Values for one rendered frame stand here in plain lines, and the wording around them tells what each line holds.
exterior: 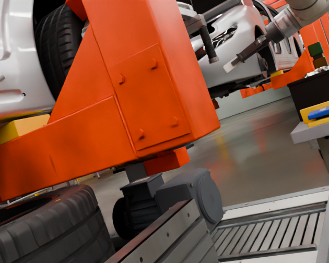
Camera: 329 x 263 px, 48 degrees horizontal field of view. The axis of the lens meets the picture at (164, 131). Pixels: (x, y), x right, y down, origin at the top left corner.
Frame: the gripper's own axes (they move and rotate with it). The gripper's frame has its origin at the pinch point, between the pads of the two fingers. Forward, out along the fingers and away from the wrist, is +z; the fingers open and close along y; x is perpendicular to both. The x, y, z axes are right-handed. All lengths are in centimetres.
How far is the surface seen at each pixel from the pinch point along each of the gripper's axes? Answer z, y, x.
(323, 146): -13, 32, 38
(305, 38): -30, -354, -21
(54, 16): 38, 26, -50
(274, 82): 30, -358, 1
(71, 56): 36, 35, -30
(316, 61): -23.6, 6.1, 16.9
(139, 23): 0, 66, -10
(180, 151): 35.3, 5.0, 16.0
